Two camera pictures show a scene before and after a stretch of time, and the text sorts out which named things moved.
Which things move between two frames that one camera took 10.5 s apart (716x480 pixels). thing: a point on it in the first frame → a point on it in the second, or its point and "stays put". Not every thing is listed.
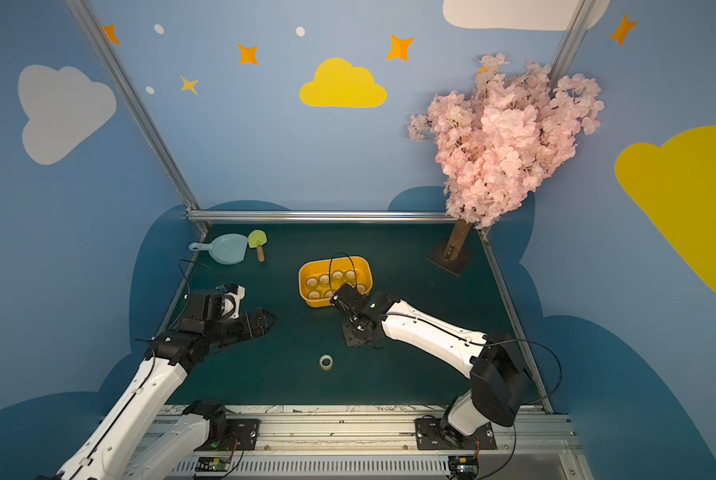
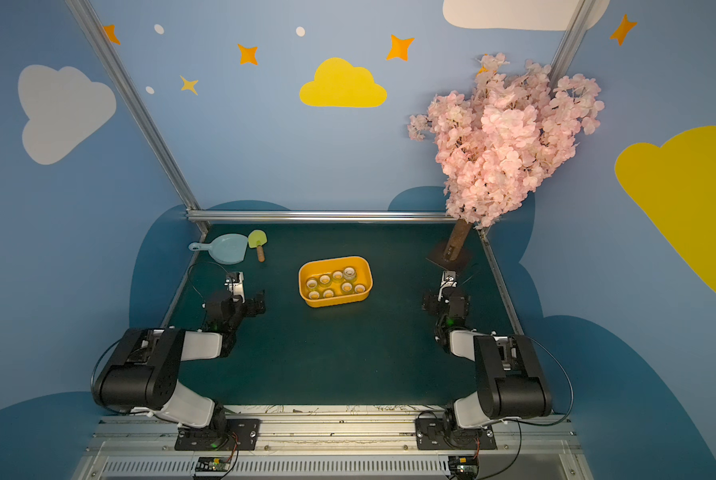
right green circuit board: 463,467 stays put
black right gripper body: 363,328 → 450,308
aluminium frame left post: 139,109 stays put
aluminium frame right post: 569,43 stays put
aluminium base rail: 382,443 stays put
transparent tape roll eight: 326,362 → 349,273
